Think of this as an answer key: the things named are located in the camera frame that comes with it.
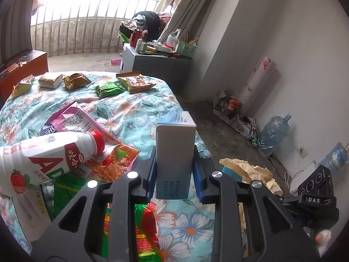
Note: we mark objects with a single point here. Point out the yellow gold biscuit packet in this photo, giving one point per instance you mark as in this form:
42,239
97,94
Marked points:
76,82

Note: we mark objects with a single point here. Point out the metal balcony railing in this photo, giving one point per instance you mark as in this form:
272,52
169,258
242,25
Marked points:
81,24

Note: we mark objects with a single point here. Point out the black and orange snack bag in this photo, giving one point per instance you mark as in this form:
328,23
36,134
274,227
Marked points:
230,105

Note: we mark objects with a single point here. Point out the grey cabinet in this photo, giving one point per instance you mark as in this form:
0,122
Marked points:
158,65

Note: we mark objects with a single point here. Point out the small pink object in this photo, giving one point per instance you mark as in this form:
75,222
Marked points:
116,61

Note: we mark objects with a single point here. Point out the green plastic basket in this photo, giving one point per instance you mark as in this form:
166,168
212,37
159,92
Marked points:
186,50

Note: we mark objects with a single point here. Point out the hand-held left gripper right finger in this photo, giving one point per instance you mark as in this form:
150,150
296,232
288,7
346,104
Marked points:
198,185

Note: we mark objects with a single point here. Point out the white sandwich biscuit packet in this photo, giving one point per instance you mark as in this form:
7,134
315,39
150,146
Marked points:
50,81

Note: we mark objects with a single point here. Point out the pink printed paper roll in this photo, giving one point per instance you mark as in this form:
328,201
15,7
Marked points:
259,82

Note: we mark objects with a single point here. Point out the red thermos bottle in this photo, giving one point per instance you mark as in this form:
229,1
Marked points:
134,36

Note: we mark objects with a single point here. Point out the crumpled blue plastic jug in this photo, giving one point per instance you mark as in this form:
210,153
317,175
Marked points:
336,155

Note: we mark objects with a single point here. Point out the blue plastic mesh basket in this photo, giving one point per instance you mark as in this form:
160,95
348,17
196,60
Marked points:
231,174

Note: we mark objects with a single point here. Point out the beige curtain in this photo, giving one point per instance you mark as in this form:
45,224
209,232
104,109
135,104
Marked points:
196,8

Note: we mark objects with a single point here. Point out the grey curtain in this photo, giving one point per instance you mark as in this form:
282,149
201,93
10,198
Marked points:
13,19

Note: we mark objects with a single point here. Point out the floral blue blanket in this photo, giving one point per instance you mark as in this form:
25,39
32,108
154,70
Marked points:
131,114

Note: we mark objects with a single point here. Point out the white strawberry milk bottle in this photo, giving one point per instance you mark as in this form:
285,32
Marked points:
41,155

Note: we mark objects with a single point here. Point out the pink snack bag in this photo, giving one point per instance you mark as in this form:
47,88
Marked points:
73,120

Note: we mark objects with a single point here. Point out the person's right hand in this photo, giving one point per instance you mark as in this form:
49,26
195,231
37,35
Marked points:
323,237

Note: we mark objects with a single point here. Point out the yellow printed snack packet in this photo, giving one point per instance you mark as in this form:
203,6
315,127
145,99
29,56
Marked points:
136,83

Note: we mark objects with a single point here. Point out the yellow green snack packet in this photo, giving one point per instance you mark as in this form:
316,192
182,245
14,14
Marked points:
23,86

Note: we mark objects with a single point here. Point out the green foil snack packet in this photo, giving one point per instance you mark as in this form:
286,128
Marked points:
109,90

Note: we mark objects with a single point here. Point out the orange cardboard box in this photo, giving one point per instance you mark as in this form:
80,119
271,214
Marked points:
27,65

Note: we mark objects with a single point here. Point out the small white bottle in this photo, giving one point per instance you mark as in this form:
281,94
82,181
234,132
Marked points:
139,45

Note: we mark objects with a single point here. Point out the large green foil snack bag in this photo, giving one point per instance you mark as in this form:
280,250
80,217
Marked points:
68,193

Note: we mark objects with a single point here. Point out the white power strip box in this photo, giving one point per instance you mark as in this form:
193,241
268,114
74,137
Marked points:
240,127

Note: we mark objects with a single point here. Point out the orange red snack bag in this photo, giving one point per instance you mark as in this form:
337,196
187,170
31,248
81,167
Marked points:
114,163

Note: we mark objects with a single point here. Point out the brown paper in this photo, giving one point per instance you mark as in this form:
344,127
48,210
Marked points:
256,173

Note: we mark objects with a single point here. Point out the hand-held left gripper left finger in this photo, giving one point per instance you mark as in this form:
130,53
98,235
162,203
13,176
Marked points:
150,180

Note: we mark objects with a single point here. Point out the large clear water jug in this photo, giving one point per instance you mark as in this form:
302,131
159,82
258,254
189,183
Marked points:
274,136

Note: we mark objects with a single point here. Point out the white and blue small box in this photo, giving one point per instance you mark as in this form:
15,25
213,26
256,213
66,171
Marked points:
174,155

